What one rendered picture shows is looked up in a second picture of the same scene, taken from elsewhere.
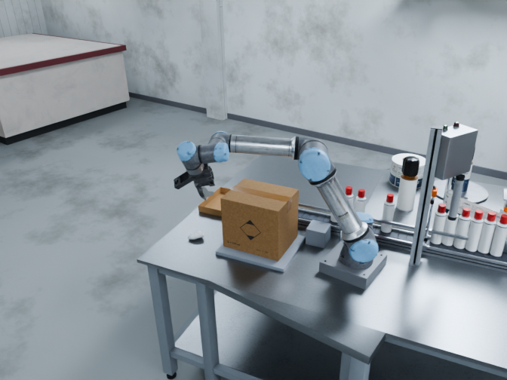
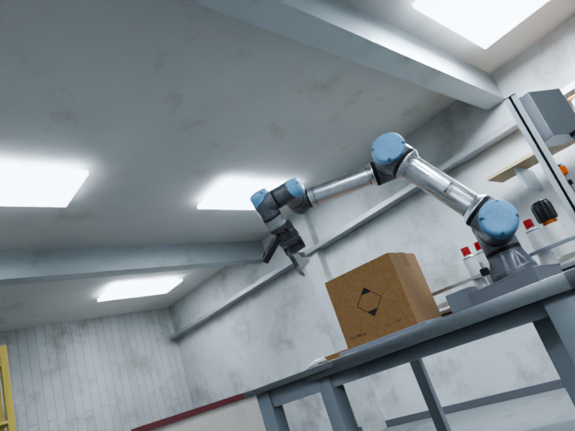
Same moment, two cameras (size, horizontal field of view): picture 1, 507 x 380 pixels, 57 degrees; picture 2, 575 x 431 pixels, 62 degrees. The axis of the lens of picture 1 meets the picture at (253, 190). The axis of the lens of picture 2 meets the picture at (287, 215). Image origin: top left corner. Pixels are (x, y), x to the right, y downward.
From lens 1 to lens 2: 135 cm
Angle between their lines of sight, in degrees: 47
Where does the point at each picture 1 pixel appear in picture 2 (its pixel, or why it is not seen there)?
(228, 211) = (338, 293)
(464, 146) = (554, 102)
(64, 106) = not seen: outside the picture
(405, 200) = (564, 248)
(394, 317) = not seen: outside the picture
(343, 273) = (502, 284)
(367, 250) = (501, 211)
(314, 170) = (388, 149)
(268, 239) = (393, 299)
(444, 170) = (546, 125)
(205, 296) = (336, 404)
